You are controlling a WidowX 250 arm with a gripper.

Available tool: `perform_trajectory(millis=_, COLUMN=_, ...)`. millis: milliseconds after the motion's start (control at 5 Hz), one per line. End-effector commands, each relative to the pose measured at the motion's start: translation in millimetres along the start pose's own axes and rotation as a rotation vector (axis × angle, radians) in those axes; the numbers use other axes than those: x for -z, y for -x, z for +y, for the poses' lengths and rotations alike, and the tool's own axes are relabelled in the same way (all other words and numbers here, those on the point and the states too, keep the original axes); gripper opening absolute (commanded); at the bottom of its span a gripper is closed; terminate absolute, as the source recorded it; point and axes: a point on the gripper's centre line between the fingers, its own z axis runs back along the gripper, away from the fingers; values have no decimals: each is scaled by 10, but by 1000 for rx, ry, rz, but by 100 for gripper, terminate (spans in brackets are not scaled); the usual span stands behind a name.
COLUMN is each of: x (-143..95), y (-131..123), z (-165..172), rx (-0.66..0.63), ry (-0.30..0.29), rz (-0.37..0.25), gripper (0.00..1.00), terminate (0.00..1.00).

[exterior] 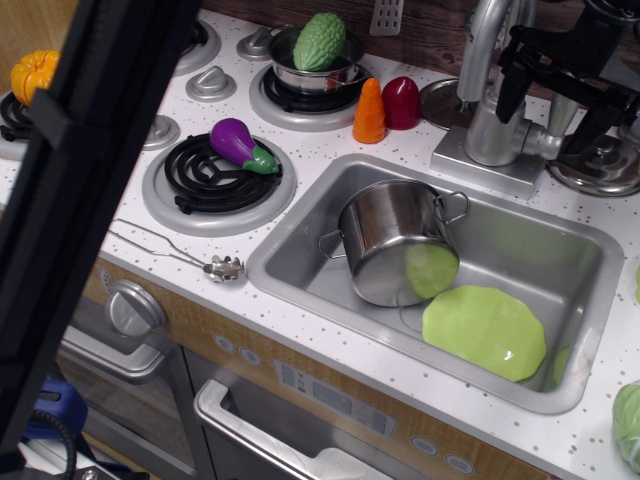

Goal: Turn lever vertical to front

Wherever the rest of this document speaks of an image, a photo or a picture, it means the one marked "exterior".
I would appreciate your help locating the silver faucet lever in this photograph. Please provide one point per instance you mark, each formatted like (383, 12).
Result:
(546, 142)

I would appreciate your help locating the steel pot in sink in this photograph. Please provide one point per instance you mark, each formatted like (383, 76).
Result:
(396, 241)

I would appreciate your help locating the far left stove burner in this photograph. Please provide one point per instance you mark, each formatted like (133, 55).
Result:
(16, 127)

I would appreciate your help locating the rear black stove burner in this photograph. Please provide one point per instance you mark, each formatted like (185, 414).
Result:
(288, 109)

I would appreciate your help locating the metal wire spoon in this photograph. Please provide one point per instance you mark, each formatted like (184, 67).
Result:
(219, 269)

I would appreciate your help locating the black frame post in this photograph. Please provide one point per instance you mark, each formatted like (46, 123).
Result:
(89, 128)

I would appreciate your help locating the silver toy faucet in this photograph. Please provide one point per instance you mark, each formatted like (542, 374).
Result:
(489, 153)

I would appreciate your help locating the steel lid behind faucet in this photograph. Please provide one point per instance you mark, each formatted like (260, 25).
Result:
(441, 107)

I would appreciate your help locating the silver stove knob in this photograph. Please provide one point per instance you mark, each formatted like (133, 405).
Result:
(163, 132)
(255, 47)
(212, 85)

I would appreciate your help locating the orange toy pumpkin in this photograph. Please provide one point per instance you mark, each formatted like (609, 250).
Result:
(34, 71)

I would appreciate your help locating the green plastic plate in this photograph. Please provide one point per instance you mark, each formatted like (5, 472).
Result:
(488, 328)

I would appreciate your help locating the steel pot lid right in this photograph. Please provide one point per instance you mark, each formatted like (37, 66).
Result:
(608, 169)

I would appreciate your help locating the silver stove knob left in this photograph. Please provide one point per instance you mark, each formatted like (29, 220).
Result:
(163, 132)

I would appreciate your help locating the blue clamp with cable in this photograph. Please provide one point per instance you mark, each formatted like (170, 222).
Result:
(59, 413)

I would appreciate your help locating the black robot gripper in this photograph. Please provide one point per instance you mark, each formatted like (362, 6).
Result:
(580, 64)

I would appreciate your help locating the green toy bitter gourd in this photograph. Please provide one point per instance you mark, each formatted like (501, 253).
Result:
(319, 43)

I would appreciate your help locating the front black stove burner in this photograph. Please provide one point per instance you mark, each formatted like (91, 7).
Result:
(192, 189)

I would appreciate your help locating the metal sink basin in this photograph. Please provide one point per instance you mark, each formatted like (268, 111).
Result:
(565, 272)

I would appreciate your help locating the purple toy eggplant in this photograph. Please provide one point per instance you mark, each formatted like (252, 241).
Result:
(231, 138)

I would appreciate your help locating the silver stove knob rear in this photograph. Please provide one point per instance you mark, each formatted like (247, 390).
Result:
(255, 47)

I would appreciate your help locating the red toy pepper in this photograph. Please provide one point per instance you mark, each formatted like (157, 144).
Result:
(402, 103)

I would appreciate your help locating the oven door handle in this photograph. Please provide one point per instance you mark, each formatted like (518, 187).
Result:
(330, 463)
(143, 365)

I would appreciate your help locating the left oven door handle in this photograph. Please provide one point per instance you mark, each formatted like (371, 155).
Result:
(143, 365)

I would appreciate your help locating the silver oven dial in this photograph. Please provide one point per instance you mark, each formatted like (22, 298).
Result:
(132, 311)

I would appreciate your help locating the green toy cabbage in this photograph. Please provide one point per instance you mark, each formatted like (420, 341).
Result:
(625, 423)

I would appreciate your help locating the small steel pan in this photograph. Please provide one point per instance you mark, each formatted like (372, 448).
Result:
(344, 72)

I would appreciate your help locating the metal spatula on wall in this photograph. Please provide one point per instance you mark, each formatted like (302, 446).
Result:
(386, 18)

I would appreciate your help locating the black stove burner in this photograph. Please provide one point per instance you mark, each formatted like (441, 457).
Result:
(288, 109)
(192, 189)

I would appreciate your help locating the orange toy carrot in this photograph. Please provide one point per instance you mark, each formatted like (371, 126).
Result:
(369, 119)

